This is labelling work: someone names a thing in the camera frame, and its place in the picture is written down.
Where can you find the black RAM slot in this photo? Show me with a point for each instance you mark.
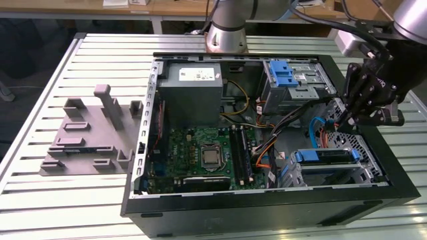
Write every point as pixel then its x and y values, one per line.
pixel 235 155
pixel 246 155

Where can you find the grey power supply unit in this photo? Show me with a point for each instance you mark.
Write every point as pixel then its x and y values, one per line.
pixel 190 100

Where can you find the black PC case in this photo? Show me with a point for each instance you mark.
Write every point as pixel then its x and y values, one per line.
pixel 234 215

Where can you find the hard disk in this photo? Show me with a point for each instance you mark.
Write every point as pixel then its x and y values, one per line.
pixel 310 156

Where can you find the wooden desk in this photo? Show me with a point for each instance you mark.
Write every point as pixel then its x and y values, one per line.
pixel 83 11

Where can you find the metal optical drive cage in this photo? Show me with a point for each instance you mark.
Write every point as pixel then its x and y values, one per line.
pixel 301 97

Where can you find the blue plastic drive latch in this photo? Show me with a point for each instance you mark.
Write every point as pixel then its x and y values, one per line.
pixel 282 73

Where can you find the small white box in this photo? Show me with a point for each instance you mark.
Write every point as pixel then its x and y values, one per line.
pixel 142 2

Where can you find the metal disk bay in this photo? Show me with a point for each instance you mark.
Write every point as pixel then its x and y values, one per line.
pixel 334 172

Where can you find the silver CPU in socket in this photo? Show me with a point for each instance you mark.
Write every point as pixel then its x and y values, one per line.
pixel 211 156

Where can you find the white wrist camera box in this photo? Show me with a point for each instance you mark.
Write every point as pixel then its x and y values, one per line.
pixel 349 42

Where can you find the grey parts rack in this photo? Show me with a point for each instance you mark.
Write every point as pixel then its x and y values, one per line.
pixel 90 140

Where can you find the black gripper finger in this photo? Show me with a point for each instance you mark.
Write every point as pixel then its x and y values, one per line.
pixel 358 95
pixel 381 116

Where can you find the black graphics card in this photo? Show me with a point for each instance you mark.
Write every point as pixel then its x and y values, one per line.
pixel 207 183

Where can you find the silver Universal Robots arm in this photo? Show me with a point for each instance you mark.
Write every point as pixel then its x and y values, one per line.
pixel 227 32

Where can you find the green motherboard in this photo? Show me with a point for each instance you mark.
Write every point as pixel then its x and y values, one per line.
pixel 187 160

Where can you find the white paper sheet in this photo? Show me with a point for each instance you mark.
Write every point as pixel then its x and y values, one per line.
pixel 115 2

